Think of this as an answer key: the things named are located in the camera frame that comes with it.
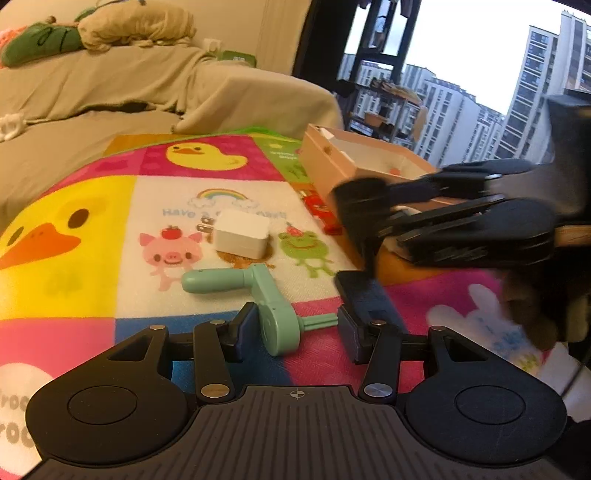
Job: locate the white wall socket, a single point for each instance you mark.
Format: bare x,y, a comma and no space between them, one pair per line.
212,45

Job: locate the large white power adapter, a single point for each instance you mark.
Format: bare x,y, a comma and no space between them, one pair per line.
240,230

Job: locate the green plush toy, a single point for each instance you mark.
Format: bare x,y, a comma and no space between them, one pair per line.
37,44

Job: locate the beige pillow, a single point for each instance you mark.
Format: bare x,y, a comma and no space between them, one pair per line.
138,25

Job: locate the black rectangular block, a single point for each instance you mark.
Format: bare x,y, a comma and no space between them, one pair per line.
369,295

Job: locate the red printed lighter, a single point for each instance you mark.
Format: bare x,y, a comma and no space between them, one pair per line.
318,207

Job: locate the person's right hand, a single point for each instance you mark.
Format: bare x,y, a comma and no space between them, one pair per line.
531,309

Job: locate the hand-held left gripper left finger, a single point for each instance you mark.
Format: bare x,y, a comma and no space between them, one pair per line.
244,330

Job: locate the colourful printed play mat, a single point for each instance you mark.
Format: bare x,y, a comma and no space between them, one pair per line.
92,198

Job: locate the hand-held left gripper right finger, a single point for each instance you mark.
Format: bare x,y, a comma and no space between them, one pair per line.
351,332

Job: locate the metal balcony rack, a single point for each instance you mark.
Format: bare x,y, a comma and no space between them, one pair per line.
392,90

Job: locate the teal hand crank tool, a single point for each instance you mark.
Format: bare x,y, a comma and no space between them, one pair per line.
277,323

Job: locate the white fluffy toy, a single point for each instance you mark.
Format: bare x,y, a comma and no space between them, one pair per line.
9,127

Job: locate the green box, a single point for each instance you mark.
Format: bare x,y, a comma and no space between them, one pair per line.
238,57

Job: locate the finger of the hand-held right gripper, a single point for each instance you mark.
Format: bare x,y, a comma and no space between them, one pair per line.
485,235
364,203

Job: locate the beige covered sofa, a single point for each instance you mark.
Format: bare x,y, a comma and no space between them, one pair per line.
115,78

